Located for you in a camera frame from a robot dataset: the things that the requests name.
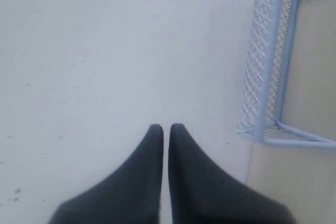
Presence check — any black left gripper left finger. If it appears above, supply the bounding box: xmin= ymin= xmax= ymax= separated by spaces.
xmin=50 ymin=124 xmax=164 ymax=224

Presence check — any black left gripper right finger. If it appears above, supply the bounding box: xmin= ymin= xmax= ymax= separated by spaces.
xmin=168 ymin=123 xmax=296 ymax=223

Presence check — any small light blue goal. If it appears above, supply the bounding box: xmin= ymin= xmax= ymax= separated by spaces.
xmin=237 ymin=0 xmax=335 ymax=148

